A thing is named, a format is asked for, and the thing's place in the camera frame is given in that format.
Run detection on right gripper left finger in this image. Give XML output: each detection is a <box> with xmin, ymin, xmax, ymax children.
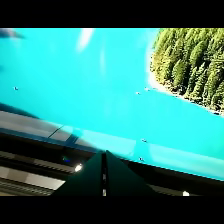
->
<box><xmin>55</xmin><ymin>150</ymin><xmax>107</xmax><ymax>197</ymax></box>

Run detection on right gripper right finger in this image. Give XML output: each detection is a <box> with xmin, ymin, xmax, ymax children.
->
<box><xmin>105</xmin><ymin>150</ymin><xmax>158</xmax><ymax>197</ymax></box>

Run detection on silver frame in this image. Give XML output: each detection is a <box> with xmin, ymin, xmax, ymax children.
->
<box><xmin>0</xmin><ymin>149</ymin><xmax>84</xmax><ymax>197</ymax></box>

